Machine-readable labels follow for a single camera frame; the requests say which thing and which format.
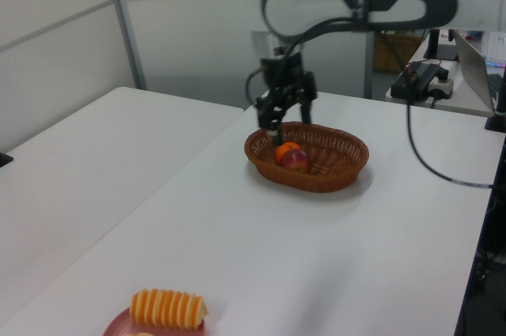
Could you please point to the white round button device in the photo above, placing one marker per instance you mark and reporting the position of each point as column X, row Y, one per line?
column 442, row 85

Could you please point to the cardboard box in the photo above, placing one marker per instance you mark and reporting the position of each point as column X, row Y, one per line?
column 389, row 55

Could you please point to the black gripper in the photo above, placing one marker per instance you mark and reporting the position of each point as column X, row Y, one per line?
column 282, row 73

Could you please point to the grey monitor stand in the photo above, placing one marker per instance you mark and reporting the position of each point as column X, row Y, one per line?
column 435, row 45

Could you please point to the brown woven basket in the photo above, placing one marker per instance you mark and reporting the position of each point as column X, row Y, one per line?
column 340, row 178

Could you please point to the red toy apple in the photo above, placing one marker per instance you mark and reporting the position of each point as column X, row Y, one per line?
column 295, row 160

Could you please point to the black stand post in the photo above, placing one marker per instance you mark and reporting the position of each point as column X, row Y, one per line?
column 500, row 106

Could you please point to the grey partition post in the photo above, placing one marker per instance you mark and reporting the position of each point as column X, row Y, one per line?
column 126, row 23

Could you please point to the orange toy tangerine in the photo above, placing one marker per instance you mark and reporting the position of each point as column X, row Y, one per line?
column 285, row 148

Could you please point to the pink plate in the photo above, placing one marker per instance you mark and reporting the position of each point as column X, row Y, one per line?
column 118, row 324

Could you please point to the striped toy bread roll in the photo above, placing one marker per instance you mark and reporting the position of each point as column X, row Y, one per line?
column 168, row 308

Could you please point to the black power box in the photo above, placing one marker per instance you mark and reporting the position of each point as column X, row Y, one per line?
column 415, row 83

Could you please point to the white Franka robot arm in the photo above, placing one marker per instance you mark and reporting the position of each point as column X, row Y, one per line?
column 316, row 4

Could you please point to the silver laptop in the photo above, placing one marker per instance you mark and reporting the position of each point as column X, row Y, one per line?
column 472, row 71

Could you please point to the grey metal pole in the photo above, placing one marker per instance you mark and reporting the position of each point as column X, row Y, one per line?
column 371, row 67

